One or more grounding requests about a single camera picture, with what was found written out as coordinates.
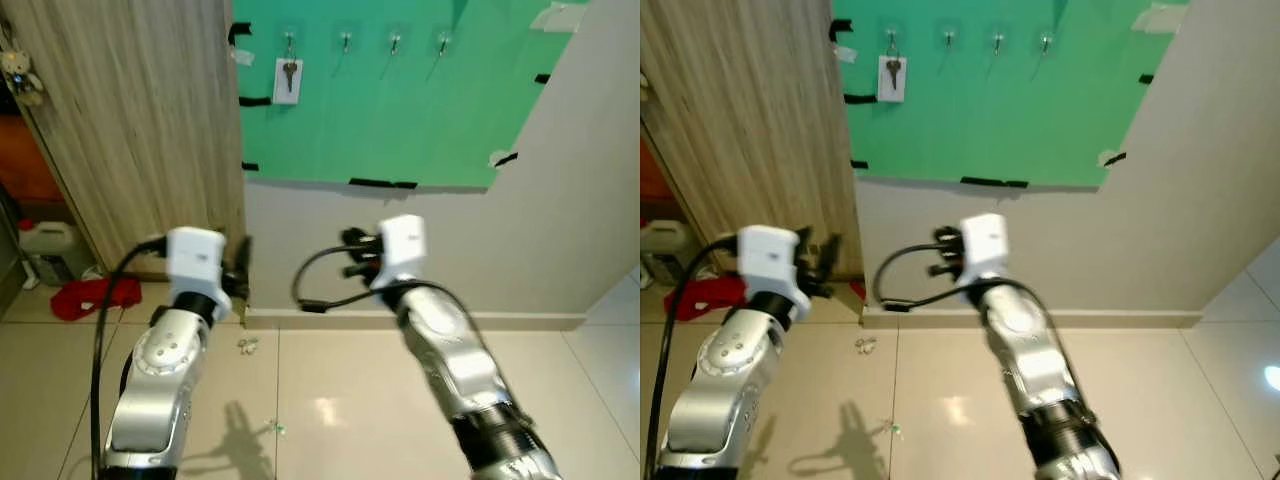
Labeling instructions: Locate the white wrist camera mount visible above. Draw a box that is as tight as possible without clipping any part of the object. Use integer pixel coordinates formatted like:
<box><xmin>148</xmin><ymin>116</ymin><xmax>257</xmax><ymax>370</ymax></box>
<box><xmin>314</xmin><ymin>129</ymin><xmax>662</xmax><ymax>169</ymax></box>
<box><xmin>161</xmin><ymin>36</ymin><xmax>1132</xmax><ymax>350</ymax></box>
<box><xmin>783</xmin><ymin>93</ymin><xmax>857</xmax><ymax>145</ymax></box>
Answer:
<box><xmin>379</xmin><ymin>214</ymin><xmax>430</xmax><ymax>287</ymax></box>
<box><xmin>736</xmin><ymin>224</ymin><xmax>802</xmax><ymax>299</ymax></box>
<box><xmin>164</xmin><ymin>227</ymin><xmax>230</xmax><ymax>297</ymax></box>
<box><xmin>959</xmin><ymin>212</ymin><xmax>1010</xmax><ymax>280</ymax></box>

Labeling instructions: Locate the orange brown furniture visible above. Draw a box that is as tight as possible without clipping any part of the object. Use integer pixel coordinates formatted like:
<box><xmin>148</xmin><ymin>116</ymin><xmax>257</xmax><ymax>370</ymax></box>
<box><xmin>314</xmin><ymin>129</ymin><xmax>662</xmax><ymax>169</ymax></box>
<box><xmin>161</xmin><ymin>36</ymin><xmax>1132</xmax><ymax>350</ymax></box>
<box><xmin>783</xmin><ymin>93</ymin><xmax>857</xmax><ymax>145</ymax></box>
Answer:
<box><xmin>640</xmin><ymin>138</ymin><xmax>668</xmax><ymax>203</ymax></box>
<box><xmin>0</xmin><ymin>112</ymin><xmax>67</xmax><ymax>205</ymax></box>

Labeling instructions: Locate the green wall sheet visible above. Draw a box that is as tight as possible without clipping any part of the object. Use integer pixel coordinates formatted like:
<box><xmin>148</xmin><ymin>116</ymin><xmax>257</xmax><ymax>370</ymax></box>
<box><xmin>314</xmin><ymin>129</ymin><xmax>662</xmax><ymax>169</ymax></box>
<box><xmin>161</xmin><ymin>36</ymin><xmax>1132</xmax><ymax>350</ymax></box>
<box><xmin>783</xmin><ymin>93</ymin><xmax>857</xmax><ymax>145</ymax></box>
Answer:
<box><xmin>831</xmin><ymin>0</ymin><xmax>1192</xmax><ymax>191</ymax></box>
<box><xmin>232</xmin><ymin>0</ymin><xmax>592</xmax><ymax>191</ymax></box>

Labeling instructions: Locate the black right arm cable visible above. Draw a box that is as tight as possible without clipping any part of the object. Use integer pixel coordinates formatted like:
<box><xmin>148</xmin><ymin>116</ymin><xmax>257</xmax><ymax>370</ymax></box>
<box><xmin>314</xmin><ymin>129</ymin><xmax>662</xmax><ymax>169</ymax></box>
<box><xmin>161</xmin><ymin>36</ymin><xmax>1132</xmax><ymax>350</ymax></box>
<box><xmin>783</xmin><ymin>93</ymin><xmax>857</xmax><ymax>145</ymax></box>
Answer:
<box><xmin>872</xmin><ymin>244</ymin><xmax>1053</xmax><ymax>314</ymax></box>
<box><xmin>292</xmin><ymin>246</ymin><xmax>481</xmax><ymax>323</ymax></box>

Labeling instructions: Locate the white card tag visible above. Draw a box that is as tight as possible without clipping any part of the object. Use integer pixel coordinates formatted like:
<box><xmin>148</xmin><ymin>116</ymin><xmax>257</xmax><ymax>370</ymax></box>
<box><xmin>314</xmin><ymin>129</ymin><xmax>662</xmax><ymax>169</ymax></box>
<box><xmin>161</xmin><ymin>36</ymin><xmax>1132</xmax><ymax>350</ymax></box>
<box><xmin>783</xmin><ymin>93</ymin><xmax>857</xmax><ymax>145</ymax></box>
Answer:
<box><xmin>877</xmin><ymin>56</ymin><xmax>908</xmax><ymax>104</ymax></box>
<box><xmin>274</xmin><ymin>58</ymin><xmax>305</xmax><ymax>106</ymax></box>

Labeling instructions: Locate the large white tape piece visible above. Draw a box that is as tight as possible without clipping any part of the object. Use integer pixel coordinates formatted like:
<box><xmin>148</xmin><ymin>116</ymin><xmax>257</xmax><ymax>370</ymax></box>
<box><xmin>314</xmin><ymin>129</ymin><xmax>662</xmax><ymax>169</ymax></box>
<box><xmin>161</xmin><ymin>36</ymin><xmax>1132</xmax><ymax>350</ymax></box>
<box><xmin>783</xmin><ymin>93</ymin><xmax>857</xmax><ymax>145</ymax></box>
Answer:
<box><xmin>1134</xmin><ymin>2</ymin><xmax>1192</xmax><ymax>32</ymax></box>
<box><xmin>529</xmin><ymin>2</ymin><xmax>592</xmax><ymax>32</ymax></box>

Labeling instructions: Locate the white plastic jerry can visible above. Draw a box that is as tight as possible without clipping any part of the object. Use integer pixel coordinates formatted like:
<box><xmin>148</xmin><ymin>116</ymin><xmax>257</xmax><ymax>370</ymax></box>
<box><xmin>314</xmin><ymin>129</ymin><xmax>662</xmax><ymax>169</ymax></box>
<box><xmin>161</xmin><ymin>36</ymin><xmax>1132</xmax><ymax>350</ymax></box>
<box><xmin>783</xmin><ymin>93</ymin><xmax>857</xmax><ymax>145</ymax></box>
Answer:
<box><xmin>640</xmin><ymin>219</ymin><xmax>687</xmax><ymax>287</ymax></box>
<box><xmin>17</xmin><ymin>219</ymin><xmax>83</xmax><ymax>287</ymax></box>

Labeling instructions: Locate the light wooden door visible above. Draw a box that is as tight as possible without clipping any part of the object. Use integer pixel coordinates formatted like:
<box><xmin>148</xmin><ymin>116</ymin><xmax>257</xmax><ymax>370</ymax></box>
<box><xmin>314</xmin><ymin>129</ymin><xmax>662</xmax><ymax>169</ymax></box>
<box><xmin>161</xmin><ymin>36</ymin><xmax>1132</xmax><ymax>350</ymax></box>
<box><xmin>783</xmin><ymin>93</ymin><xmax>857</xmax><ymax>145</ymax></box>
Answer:
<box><xmin>0</xmin><ymin>0</ymin><xmax>249</xmax><ymax>278</ymax></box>
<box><xmin>640</xmin><ymin>0</ymin><xmax>867</xmax><ymax>280</ymax></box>

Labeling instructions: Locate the small plush toy charm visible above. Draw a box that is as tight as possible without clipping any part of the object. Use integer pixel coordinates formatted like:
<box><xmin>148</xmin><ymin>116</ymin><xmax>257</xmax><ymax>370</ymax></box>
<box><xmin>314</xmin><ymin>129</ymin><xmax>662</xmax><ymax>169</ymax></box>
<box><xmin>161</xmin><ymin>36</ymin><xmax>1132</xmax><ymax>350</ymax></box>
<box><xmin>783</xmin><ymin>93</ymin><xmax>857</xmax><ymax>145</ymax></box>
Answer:
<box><xmin>0</xmin><ymin>44</ymin><xmax>47</xmax><ymax>107</ymax></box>

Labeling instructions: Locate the red cloth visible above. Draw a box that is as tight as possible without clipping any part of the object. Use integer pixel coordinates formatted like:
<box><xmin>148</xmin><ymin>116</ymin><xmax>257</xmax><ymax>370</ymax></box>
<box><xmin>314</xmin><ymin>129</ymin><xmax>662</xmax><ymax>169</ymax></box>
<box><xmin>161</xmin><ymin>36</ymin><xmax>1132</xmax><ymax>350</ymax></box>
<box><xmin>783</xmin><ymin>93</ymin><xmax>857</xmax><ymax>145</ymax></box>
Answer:
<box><xmin>50</xmin><ymin>277</ymin><xmax>144</xmax><ymax>322</ymax></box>
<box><xmin>664</xmin><ymin>277</ymin><xmax>747</xmax><ymax>322</ymax></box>

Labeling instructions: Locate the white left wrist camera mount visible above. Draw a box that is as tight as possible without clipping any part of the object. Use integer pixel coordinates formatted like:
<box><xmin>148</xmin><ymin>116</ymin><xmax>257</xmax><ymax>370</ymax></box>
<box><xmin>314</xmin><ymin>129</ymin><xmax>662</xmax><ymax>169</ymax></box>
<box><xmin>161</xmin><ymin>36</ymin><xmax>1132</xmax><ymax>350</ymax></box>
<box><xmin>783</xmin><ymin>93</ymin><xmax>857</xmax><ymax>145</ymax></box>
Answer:
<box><xmin>164</xmin><ymin>227</ymin><xmax>230</xmax><ymax>297</ymax></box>
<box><xmin>736</xmin><ymin>224</ymin><xmax>802</xmax><ymax>299</ymax></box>

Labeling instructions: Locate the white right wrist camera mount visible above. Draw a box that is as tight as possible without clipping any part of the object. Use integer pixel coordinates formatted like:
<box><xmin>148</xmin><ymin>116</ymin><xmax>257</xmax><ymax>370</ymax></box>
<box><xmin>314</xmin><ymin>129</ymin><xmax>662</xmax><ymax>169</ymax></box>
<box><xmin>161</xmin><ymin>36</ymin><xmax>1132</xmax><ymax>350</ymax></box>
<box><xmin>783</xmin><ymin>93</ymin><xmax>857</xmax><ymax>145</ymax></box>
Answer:
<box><xmin>959</xmin><ymin>212</ymin><xmax>1010</xmax><ymax>280</ymax></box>
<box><xmin>379</xmin><ymin>214</ymin><xmax>430</xmax><ymax>287</ymax></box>

